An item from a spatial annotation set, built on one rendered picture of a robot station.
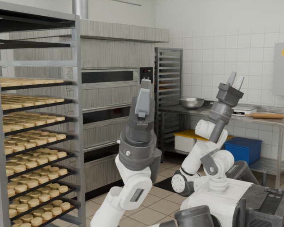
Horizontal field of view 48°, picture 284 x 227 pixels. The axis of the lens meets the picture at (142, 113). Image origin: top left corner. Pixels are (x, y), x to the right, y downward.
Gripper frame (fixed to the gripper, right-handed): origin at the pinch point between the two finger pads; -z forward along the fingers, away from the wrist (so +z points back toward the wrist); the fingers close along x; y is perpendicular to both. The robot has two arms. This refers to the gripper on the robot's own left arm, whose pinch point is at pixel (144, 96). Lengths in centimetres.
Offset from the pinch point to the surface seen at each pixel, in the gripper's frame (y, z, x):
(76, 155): -29, 73, 62
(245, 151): 147, 217, 282
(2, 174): -50, 56, 27
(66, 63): -39, 32, 81
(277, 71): 176, 123, 343
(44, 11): -45, 5, 72
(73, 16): -37, 10, 86
